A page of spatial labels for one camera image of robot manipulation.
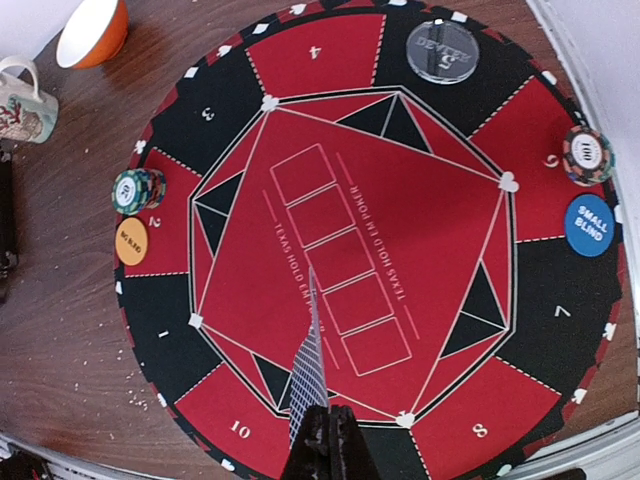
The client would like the orange white ceramic bowl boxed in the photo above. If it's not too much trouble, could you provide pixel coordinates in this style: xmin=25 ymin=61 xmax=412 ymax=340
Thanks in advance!
xmin=56 ymin=0 xmax=129 ymax=69

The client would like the white floral ceramic mug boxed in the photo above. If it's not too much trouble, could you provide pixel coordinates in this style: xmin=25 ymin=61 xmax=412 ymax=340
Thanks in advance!
xmin=1 ymin=55 xmax=59 ymax=144

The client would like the stack of poker chips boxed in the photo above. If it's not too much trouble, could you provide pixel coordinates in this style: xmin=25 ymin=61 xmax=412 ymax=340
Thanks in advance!
xmin=562 ymin=125 xmax=615 ymax=187
xmin=111 ymin=168 xmax=167 ymax=216

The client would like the orange big blind button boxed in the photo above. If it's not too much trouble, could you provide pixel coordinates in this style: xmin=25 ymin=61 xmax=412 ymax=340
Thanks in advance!
xmin=114 ymin=217 xmax=149 ymax=266

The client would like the blue small blind button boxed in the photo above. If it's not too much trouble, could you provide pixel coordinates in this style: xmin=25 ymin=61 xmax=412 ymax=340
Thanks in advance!
xmin=564 ymin=194 xmax=615 ymax=258

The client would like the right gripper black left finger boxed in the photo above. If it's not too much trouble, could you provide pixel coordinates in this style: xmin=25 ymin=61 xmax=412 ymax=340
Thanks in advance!
xmin=280 ymin=405 xmax=330 ymax=480

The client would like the red black poker mat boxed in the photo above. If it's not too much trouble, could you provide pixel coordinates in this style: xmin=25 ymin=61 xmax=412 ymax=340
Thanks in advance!
xmin=115 ymin=1 xmax=625 ymax=479

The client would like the black dealer button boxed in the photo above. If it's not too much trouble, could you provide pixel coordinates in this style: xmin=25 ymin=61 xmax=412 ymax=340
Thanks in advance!
xmin=406 ymin=19 xmax=480 ymax=85

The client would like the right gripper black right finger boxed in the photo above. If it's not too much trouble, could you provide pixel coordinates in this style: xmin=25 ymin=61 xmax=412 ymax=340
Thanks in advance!
xmin=329 ymin=405 xmax=381 ymax=480

